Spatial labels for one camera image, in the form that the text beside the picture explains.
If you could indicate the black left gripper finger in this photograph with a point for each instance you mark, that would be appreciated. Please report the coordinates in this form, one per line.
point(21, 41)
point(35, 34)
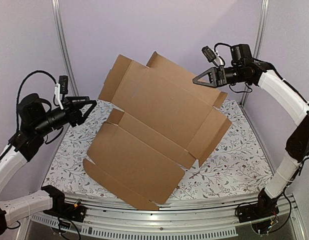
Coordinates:
point(77, 100)
point(84, 116)

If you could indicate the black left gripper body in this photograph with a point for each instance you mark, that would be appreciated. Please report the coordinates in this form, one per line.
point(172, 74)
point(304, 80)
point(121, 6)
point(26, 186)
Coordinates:
point(47, 124)

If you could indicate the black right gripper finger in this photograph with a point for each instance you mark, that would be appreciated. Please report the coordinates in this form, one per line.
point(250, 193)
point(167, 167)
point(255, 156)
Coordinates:
point(206, 76)
point(211, 84)

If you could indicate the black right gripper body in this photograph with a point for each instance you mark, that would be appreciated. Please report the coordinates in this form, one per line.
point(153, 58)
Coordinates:
point(221, 76)

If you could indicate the brown cardboard box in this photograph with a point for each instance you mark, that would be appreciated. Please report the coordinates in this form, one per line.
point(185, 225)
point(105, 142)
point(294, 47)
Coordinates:
point(161, 124)

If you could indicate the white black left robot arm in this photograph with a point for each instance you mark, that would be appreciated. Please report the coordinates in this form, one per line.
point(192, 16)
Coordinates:
point(21, 149)

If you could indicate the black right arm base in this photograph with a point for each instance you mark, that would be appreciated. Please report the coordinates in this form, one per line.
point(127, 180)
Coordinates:
point(246, 211)

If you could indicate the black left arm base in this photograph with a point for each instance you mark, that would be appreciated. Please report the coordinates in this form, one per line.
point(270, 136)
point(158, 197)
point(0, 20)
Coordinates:
point(72, 211)

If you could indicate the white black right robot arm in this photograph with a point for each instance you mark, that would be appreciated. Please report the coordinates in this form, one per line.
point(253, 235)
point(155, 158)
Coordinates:
point(267, 78)

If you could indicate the floral white table mat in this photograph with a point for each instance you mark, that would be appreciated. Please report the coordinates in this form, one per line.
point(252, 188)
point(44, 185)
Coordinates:
point(237, 166)

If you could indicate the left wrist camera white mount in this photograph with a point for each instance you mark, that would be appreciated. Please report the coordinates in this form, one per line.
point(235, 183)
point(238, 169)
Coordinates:
point(60, 91)

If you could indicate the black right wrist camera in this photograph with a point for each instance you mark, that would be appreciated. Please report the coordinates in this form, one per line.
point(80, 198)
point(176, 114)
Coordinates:
point(212, 56)

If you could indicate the right aluminium frame post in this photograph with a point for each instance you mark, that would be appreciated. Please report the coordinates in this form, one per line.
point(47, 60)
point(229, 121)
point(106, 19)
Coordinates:
point(258, 42)

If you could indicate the aluminium frame post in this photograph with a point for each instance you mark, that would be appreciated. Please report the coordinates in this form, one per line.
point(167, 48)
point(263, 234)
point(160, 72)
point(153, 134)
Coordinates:
point(57, 15)
point(258, 42)

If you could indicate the left aluminium frame post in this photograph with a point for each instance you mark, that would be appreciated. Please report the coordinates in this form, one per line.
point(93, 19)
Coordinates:
point(57, 15)

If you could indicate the aluminium front rail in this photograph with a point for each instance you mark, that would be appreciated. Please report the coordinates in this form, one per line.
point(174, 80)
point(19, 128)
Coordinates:
point(196, 219)

